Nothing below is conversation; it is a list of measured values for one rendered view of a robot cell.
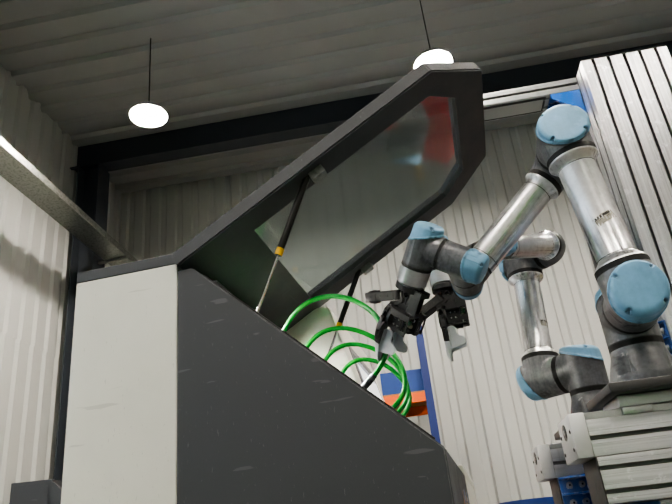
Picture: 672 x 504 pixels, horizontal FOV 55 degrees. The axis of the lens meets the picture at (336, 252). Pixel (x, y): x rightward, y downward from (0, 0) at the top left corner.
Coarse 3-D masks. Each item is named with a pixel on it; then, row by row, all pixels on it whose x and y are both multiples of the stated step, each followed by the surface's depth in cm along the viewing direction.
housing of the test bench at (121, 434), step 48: (96, 288) 163; (144, 288) 159; (96, 336) 157; (144, 336) 154; (96, 384) 152; (144, 384) 149; (96, 432) 147; (144, 432) 144; (96, 480) 143; (144, 480) 140
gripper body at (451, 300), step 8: (432, 288) 181; (440, 288) 179; (448, 288) 180; (448, 296) 179; (456, 296) 178; (440, 304) 179; (448, 304) 176; (456, 304) 176; (464, 304) 175; (440, 312) 176; (448, 312) 177; (456, 312) 176; (464, 312) 177; (448, 320) 176; (456, 320) 175; (464, 320) 176; (456, 328) 179
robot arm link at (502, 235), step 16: (528, 176) 163; (544, 176) 159; (528, 192) 160; (544, 192) 160; (560, 192) 162; (512, 208) 160; (528, 208) 159; (496, 224) 160; (512, 224) 158; (528, 224) 160; (480, 240) 160; (496, 240) 157; (512, 240) 158; (496, 256) 157; (464, 288) 154; (480, 288) 159
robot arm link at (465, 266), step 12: (444, 240) 148; (444, 252) 146; (456, 252) 146; (468, 252) 145; (480, 252) 146; (444, 264) 147; (456, 264) 145; (468, 264) 144; (480, 264) 143; (456, 276) 147; (468, 276) 145; (480, 276) 145
